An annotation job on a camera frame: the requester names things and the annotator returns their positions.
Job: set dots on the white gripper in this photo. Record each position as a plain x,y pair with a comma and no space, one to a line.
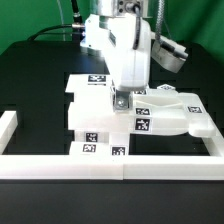
129,68

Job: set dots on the white chair back piece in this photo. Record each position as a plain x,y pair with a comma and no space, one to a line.
159,112

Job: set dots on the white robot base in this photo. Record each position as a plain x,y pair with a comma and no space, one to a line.
85,38

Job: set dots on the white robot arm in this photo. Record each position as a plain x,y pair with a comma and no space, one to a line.
106,9

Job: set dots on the white fiducial marker sheet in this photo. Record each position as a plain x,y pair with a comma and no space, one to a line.
77,82

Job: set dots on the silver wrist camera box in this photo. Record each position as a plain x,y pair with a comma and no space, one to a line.
167,53

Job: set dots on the white U-shaped fence frame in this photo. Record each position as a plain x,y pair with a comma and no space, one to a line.
210,167

